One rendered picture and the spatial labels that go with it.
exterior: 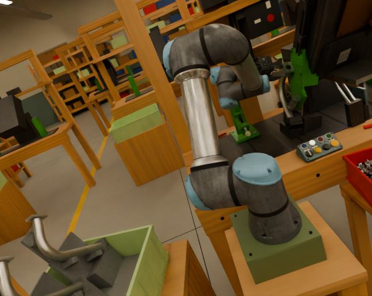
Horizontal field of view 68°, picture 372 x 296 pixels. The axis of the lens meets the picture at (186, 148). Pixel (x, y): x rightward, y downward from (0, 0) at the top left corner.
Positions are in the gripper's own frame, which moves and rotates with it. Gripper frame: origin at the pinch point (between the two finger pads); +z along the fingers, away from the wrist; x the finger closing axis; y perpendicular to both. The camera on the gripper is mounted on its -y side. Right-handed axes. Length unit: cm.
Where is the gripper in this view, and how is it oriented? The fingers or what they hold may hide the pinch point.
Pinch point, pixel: (286, 69)
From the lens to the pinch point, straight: 140.4
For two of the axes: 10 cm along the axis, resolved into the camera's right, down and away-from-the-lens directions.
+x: -1.5, -9.2, 3.7
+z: 9.9, -1.3, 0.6
